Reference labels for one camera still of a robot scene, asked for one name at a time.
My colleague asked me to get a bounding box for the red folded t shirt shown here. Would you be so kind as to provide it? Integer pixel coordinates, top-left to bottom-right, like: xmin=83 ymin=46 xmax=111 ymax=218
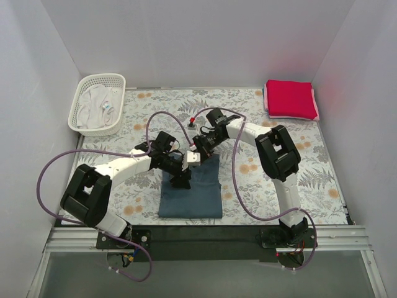
xmin=265 ymin=79 xmax=319 ymax=120

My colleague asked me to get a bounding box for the aluminium frame rail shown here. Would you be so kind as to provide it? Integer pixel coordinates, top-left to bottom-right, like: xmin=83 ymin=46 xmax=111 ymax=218
xmin=29 ymin=225 xmax=388 ymax=297

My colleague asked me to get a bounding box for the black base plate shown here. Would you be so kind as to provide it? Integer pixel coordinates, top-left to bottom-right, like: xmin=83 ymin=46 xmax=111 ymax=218
xmin=95 ymin=223 xmax=318 ymax=262

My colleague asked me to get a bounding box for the floral patterned table mat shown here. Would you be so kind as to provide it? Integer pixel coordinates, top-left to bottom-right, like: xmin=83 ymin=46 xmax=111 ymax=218
xmin=78 ymin=89 xmax=347 ymax=225

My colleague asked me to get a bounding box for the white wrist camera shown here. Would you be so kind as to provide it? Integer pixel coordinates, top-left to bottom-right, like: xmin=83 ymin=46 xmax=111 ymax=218
xmin=187 ymin=117 xmax=198 ymax=130
xmin=182 ymin=151 xmax=201 ymax=168

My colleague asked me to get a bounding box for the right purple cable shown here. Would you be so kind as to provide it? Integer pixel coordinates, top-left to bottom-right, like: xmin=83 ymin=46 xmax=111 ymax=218
xmin=189 ymin=107 xmax=318 ymax=271

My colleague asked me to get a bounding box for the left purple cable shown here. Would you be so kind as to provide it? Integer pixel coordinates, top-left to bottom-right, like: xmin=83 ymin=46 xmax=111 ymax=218
xmin=36 ymin=111 xmax=195 ymax=282

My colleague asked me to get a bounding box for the white plastic laundry basket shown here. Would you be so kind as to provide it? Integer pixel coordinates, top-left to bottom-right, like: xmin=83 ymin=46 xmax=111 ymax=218
xmin=68 ymin=73 xmax=126 ymax=137

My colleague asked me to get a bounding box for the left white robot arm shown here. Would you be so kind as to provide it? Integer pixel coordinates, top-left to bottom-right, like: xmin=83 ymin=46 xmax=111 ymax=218
xmin=60 ymin=131 xmax=191 ymax=248

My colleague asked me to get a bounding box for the blue grey t shirt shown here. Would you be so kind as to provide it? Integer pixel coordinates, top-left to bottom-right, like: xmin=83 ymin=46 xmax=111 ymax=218
xmin=158 ymin=154 xmax=223 ymax=219

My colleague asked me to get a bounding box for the white t shirt in basket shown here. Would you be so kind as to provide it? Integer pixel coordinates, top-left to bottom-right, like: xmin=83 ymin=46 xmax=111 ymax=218
xmin=76 ymin=84 xmax=123 ymax=130

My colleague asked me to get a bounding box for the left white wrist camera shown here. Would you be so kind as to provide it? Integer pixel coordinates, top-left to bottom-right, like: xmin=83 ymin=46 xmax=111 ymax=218
xmin=182 ymin=151 xmax=201 ymax=168

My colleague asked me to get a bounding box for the purple cable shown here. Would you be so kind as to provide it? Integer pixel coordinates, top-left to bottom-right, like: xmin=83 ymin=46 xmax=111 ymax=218
xmin=189 ymin=107 xmax=318 ymax=271
xmin=36 ymin=111 xmax=195 ymax=282

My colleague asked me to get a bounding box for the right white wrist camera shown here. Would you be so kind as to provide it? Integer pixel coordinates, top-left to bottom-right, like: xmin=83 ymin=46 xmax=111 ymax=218
xmin=187 ymin=117 xmax=198 ymax=130

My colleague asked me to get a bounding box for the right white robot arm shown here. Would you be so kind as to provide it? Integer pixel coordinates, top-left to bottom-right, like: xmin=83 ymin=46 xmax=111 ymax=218
xmin=191 ymin=108 xmax=308 ymax=247

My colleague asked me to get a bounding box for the pink folded t shirt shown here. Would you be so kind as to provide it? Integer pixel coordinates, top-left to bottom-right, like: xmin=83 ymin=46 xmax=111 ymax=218
xmin=263 ymin=83 xmax=320 ymax=122

